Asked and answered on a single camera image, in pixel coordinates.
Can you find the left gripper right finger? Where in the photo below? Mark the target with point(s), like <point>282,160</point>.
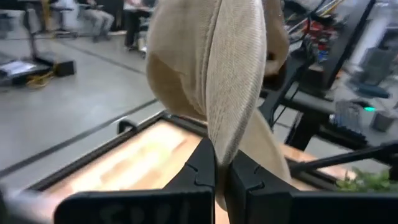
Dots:
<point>248,186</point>

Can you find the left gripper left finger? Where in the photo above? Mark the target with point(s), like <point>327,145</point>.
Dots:
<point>199,174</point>

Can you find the black metal strut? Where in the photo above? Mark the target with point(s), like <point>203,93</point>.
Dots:
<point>342,158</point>

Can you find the green potted plant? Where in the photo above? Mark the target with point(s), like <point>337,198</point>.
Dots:
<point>367,182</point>

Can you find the black keyboard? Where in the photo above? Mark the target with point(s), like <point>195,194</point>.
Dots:
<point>349,118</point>

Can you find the grey cup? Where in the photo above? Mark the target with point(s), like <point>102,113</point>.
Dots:
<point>383,121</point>

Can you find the person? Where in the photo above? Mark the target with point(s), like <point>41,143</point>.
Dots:
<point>99,18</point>

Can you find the black floor stand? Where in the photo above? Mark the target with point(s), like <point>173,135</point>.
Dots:
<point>46,59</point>

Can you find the wooden table with black frame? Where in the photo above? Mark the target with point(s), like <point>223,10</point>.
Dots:
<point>93,154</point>

